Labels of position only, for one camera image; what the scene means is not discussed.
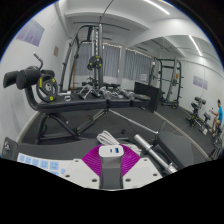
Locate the grey window curtain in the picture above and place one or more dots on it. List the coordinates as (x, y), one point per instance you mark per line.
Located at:
(138, 65)
(111, 61)

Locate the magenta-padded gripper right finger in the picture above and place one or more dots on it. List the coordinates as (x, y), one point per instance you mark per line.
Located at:
(140, 170)

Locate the small white charger block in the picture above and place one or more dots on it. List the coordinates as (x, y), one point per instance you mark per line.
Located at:
(111, 166)

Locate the black bench pad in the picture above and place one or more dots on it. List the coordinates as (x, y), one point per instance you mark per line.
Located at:
(176, 148)

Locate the small brown wall sign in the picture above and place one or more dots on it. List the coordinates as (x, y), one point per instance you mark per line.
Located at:
(56, 51)

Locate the person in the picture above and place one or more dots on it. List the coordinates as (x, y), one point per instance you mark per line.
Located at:
(219, 113)

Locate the white power strip blue sockets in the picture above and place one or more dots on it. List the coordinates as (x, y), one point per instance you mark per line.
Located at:
(43, 164)

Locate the black yellow-marked weight plate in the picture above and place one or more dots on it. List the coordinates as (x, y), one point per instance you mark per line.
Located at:
(46, 88)
(95, 62)

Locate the purple wall poster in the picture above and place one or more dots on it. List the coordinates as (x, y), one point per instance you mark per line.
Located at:
(30, 32)

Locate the group of dumbbells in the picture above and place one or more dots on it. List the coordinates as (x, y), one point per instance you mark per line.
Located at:
(110, 92)

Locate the silver barbell bar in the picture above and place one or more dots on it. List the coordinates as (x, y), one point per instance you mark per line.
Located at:
(151, 151)

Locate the black power rack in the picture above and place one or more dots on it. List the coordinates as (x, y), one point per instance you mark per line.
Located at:
(175, 83)

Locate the black upright panel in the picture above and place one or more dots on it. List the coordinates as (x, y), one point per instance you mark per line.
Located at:
(148, 95)

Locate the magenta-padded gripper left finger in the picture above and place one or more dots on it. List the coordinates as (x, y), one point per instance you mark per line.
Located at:
(80, 171)

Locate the pale purple wall posters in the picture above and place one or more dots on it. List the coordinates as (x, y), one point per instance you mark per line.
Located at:
(200, 82)

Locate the long ceiling light strip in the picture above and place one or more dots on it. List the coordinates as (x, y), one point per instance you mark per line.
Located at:
(156, 6)
(195, 45)

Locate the black dumbbell stand equipment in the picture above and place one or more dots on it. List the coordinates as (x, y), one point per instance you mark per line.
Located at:
(198, 111)

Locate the small white paper sign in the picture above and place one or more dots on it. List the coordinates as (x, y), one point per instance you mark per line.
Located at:
(143, 77)

